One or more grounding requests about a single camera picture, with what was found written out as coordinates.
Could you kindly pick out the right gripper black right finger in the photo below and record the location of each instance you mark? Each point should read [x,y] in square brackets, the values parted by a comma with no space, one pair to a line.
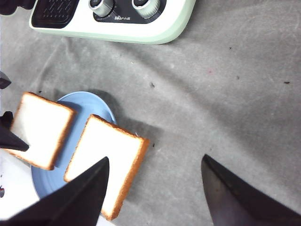
[234,202]

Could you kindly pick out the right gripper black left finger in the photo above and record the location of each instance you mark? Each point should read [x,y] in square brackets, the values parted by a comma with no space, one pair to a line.
[78,203]

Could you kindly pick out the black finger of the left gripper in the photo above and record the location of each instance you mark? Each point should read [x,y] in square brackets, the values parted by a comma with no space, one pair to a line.
[8,139]

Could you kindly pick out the white bread slice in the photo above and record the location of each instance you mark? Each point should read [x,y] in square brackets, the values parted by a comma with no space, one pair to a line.
[43,125]
[124,150]

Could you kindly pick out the mint green breakfast maker base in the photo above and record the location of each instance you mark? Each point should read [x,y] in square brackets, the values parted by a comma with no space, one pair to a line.
[74,18]

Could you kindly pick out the blue plastic plate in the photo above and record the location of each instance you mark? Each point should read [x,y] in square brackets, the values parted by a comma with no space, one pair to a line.
[85,103]

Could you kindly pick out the grey table cloth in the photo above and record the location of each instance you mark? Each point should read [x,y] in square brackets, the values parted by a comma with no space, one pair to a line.
[229,86]

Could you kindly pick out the left silver control knob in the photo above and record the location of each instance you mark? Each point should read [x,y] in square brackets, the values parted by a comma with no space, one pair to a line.
[101,7]

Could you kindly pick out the silver control knob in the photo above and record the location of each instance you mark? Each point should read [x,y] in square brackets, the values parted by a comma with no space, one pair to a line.
[101,7]
[146,8]

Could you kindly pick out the right silver control knob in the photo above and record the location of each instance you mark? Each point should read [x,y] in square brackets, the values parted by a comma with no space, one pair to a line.
[146,8]

